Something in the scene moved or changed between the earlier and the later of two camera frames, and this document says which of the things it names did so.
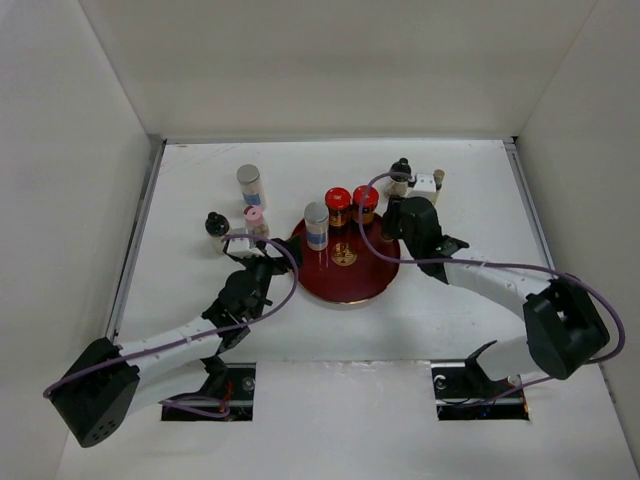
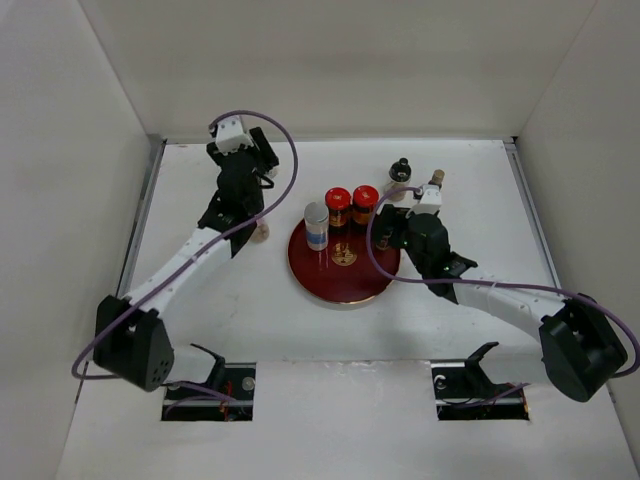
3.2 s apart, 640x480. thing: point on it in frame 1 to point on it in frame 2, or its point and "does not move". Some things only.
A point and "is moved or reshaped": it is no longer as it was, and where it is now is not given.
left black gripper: (279, 264) to (265, 158)
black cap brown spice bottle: (399, 186) does not move
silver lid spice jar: (249, 177) is moved or reshaped
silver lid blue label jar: (316, 216) does not move
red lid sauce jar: (370, 200) does not move
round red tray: (347, 272) does not move
